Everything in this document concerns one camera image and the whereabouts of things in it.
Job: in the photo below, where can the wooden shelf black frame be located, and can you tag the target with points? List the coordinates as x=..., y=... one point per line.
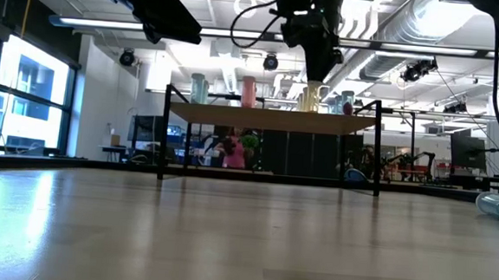
x=268, y=119

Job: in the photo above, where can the black computer monitor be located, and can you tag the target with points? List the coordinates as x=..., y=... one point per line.
x=141, y=129
x=468, y=151

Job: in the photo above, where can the black table frame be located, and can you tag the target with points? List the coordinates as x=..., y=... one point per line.
x=230, y=174

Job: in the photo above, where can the pink medicine bottle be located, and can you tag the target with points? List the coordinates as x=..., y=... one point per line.
x=248, y=92

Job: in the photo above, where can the black ceiling spotlight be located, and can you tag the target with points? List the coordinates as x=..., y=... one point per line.
x=416, y=71
x=270, y=62
x=127, y=57

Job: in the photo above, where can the blue round chair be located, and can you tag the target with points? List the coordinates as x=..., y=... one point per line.
x=355, y=177

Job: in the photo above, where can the black background rig frame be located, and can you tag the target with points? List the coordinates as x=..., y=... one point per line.
x=412, y=145

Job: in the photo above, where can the silver ventilation duct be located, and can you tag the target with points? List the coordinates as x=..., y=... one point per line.
x=380, y=65

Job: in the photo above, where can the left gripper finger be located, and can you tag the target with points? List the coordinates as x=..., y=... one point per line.
x=153, y=35
x=180, y=27

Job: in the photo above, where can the small background desk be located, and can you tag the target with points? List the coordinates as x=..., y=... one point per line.
x=112, y=148

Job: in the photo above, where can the brown cardboard box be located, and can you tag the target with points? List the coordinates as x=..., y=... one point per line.
x=115, y=140

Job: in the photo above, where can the blue bottle red capsules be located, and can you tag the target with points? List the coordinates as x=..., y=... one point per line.
x=347, y=104

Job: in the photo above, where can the teal medicine bottle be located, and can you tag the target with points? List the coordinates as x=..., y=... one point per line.
x=197, y=89

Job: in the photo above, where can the black ceiling light rail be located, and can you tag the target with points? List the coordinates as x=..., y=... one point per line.
x=411, y=48

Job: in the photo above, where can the person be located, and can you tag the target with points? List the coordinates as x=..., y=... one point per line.
x=235, y=154

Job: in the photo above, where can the blue medicine bottle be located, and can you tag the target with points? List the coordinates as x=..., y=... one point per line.
x=337, y=105

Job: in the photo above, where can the pale yellow medicine bottle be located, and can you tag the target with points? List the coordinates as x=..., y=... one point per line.
x=314, y=96

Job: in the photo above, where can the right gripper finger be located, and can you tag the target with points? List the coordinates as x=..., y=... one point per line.
x=313, y=61
x=326, y=60

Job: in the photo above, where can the green background plant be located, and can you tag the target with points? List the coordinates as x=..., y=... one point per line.
x=250, y=141

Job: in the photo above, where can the dark window frame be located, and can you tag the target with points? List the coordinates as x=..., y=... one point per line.
x=71, y=111

